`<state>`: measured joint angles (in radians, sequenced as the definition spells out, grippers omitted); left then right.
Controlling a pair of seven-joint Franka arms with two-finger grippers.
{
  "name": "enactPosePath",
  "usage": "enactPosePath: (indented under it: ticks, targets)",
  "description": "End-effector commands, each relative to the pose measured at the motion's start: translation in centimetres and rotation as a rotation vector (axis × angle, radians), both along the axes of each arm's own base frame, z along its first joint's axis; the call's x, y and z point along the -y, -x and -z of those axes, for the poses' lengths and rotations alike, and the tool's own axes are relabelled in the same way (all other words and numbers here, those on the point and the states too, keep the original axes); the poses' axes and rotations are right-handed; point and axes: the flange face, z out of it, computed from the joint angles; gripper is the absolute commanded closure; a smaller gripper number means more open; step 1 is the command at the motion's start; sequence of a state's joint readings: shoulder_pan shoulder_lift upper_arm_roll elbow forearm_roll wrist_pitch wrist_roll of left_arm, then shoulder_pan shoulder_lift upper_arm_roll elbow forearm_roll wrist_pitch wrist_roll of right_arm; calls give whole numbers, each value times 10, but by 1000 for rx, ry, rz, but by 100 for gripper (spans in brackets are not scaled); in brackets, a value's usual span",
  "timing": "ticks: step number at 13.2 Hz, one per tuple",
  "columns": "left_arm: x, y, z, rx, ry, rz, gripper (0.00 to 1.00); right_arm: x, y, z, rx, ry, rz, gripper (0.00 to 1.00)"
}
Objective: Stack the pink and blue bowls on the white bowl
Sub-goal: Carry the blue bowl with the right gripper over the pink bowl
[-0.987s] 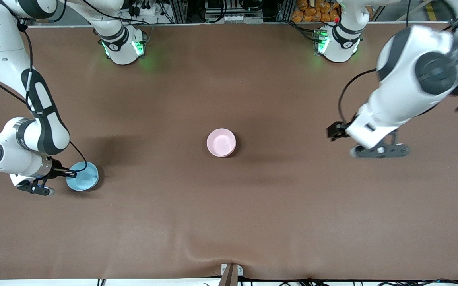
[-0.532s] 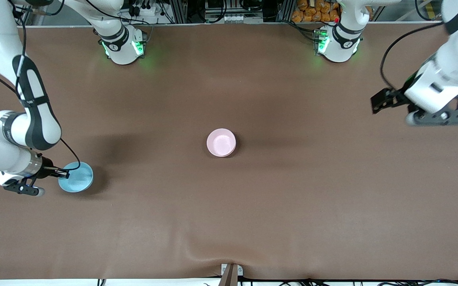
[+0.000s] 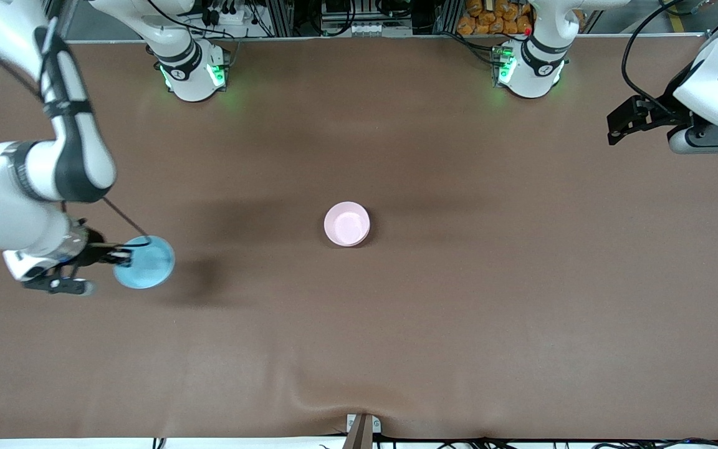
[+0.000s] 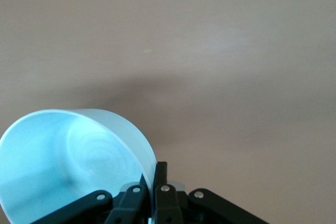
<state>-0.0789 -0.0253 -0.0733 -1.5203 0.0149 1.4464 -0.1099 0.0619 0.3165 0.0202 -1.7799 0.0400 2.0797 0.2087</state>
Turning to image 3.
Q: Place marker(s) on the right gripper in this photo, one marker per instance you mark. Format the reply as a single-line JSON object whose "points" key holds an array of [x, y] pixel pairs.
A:
{"points": [[95, 254]]}

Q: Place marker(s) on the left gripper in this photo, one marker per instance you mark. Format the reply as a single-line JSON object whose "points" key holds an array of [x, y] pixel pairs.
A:
{"points": [[666, 110]]}

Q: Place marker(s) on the blue bowl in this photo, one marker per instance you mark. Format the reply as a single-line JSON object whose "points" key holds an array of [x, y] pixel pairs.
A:
{"points": [[147, 265]]}

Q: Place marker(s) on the pink bowl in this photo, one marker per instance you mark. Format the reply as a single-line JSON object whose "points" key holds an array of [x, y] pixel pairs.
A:
{"points": [[347, 224]]}

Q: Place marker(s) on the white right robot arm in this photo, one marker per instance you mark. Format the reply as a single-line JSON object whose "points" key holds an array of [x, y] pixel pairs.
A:
{"points": [[78, 156]]}

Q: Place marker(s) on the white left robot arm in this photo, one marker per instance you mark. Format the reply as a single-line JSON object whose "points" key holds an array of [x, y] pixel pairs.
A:
{"points": [[533, 72]]}

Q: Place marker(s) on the orange items box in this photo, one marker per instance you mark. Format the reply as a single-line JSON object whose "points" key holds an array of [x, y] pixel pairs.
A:
{"points": [[493, 19]]}

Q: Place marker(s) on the brown table mat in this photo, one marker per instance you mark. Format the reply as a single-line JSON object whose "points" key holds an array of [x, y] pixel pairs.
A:
{"points": [[359, 349]]}

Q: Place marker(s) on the white terminal block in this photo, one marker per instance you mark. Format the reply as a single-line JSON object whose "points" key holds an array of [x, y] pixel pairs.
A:
{"points": [[379, 29]]}

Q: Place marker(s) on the aluminium frame profile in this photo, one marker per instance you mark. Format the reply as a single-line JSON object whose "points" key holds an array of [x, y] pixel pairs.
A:
{"points": [[281, 17], [447, 16]]}

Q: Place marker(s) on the brown camera post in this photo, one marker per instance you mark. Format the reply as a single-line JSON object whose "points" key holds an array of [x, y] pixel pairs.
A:
{"points": [[359, 436]]}

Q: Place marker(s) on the grey metal mounting bracket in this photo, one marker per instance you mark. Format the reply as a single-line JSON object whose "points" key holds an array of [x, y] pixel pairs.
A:
{"points": [[376, 424]]}

